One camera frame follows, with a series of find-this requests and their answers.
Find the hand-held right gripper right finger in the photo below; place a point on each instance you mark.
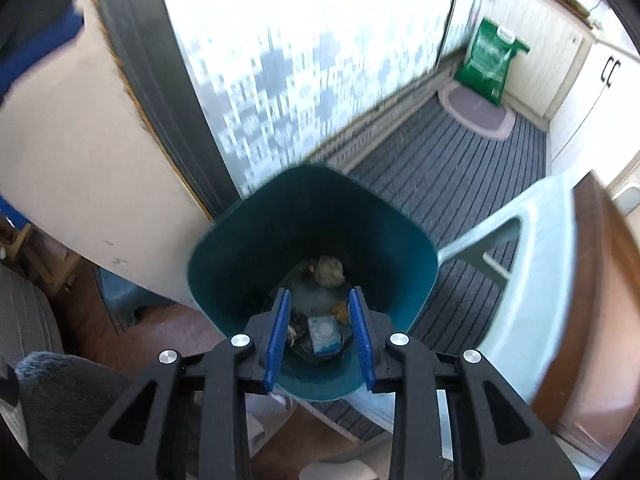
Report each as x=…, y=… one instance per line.
x=361, y=340

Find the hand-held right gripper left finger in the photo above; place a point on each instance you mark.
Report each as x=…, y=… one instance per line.
x=277, y=340

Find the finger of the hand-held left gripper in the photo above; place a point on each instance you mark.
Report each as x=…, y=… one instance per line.
x=45, y=40

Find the brown nut shell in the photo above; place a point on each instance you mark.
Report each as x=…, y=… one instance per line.
x=342, y=312

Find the blue cartoon tissue pack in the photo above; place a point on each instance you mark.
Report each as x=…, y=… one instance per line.
x=322, y=337

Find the beige tissue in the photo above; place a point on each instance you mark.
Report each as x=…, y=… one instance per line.
x=328, y=270

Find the dark teal trash bin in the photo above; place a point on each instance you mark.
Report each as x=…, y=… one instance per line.
x=250, y=240

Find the brown wooden tray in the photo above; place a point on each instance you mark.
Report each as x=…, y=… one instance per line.
x=600, y=310

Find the blue plastic step stool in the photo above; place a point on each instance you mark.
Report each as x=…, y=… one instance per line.
x=120, y=300

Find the grey striped floor mat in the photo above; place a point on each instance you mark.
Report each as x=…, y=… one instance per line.
x=440, y=175

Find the light green plastic stool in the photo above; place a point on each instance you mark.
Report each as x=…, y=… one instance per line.
x=540, y=285

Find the wooden rack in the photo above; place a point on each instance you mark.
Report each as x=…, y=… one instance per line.
x=35, y=255

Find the person's dark grey trousers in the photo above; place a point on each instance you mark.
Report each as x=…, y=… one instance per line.
x=60, y=400

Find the grey fabric sofa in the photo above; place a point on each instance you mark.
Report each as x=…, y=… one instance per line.
x=25, y=315

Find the grey oval floor mat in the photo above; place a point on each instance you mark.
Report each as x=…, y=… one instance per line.
x=477, y=112

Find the frosted patterned sliding door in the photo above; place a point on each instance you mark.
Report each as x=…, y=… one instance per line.
x=300, y=60

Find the green rice bag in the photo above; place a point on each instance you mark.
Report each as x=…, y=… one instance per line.
x=492, y=60

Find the low white cabinet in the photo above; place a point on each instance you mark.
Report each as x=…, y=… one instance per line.
x=540, y=40

